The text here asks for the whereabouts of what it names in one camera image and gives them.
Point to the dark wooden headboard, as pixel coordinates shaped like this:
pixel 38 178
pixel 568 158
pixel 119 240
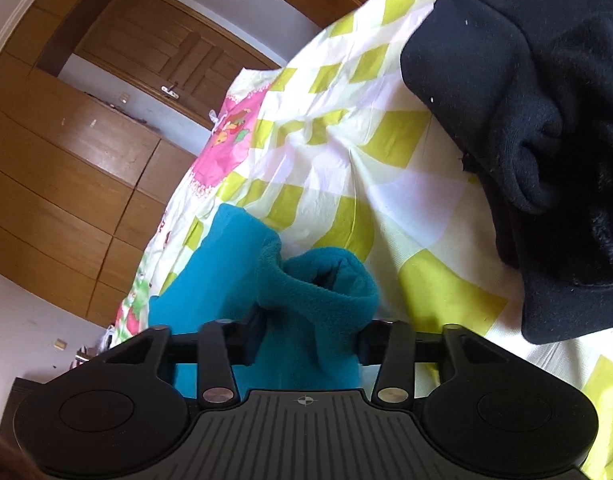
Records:
pixel 11 400

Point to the teal fleece jacket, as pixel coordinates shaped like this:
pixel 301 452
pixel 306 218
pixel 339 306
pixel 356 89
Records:
pixel 306 300

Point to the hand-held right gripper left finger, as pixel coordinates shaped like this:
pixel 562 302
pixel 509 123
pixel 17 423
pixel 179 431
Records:
pixel 252 337

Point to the wooden door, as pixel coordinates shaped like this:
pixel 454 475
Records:
pixel 151 45

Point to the beige wall switch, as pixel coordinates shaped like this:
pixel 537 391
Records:
pixel 60 345

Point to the black fleece garment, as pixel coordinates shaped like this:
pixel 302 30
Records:
pixel 511 85

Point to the strawberry print checkered blanket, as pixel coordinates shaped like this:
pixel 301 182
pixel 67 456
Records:
pixel 361 110

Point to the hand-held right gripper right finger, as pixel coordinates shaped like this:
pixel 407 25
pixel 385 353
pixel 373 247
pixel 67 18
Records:
pixel 367 346

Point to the wooden wardrobe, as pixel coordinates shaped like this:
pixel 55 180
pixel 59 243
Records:
pixel 61 170

